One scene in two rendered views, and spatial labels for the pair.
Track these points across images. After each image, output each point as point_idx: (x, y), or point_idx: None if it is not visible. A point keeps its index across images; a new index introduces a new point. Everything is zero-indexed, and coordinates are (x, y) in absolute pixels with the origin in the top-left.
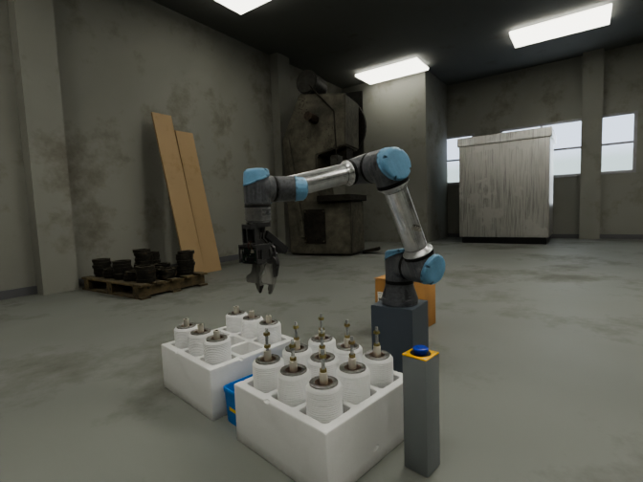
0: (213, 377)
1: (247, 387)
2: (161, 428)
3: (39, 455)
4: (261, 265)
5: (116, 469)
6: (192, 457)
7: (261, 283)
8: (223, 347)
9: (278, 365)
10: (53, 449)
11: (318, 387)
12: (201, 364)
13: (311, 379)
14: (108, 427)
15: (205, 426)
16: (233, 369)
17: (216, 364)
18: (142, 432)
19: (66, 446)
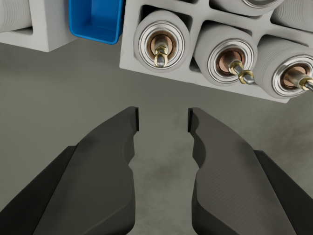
0: (54, 43)
1: (145, 68)
2: (51, 75)
3: (21, 139)
4: (119, 221)
5: (82, 123)
6: (118, 88)
7: (132, 122)
8: (10, 11)
9: (189, 49)
10: (19, 132)
11: (291, 96)
12: (15, 43)
13: (274, 79)
14: (12, 98)
15: (81, 48)
16: (51, 1)
17: (34, 30)
18: (44, 88)
19: (20, 126)
